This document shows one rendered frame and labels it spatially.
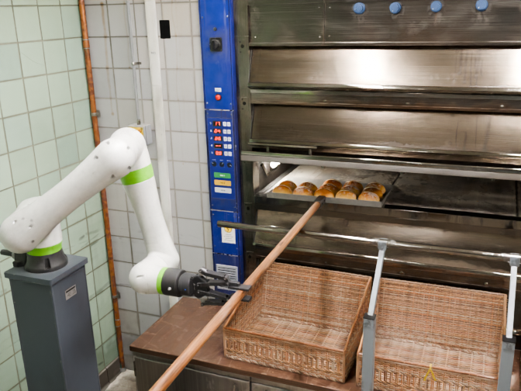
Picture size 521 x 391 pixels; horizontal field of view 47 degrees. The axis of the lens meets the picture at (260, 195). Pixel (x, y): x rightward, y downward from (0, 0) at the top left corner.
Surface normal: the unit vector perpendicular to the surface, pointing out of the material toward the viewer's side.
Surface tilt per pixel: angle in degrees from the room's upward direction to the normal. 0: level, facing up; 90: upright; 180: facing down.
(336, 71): 70
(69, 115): 90
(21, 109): 90
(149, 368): 90
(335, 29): 90
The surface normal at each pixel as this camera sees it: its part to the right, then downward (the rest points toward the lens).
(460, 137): -0.36, -0.05
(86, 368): 0.93, 0.09
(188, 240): -0.37, 0.29
